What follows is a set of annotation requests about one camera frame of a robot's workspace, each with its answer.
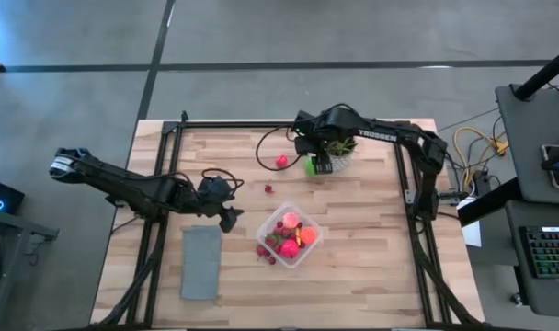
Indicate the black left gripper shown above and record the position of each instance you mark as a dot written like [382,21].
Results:
[213,195]

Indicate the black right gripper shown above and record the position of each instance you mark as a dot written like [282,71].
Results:
[321,128]

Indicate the green toy fruit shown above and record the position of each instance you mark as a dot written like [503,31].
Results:
[309,166]

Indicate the small red strawberry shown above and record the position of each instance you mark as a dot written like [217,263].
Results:
[268,188]

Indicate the pink toy peach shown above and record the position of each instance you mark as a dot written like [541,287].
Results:
[290,220]

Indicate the orange toy fruit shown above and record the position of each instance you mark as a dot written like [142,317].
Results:
[308,235]

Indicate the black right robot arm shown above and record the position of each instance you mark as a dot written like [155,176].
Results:
[408,138]

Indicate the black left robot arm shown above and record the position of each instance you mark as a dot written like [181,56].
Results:
[146,190]

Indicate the clear plastic tupperware container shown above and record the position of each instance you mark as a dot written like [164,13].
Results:
[312,250]

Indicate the potted green succulent plant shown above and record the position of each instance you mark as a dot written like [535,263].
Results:
[341,147]

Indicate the large red strawberry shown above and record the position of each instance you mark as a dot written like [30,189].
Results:
[281,161]

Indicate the grey folded cloth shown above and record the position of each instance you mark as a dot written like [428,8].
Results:
[201,262]

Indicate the red toy apple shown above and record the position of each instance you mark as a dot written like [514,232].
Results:
[289,248]

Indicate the white paper sheet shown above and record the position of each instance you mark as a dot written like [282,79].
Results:
[471,234]

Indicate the black desk beam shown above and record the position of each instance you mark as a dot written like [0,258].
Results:
[486,202]

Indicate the grey desk with pole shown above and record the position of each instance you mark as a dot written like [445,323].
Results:
[528,138]

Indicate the grey metal stand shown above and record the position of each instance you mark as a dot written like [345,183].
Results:
[17,225]

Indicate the black device with blue light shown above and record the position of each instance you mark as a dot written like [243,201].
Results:
[1,197]

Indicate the smartphone with white case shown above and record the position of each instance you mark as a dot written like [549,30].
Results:
[557,174]

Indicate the black round pole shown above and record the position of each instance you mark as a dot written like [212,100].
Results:
[541,73]

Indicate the grey desk with keyboard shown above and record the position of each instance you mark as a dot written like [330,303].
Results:
[523,294]

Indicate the backlit black keyboard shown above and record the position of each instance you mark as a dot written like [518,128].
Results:
[551,253]

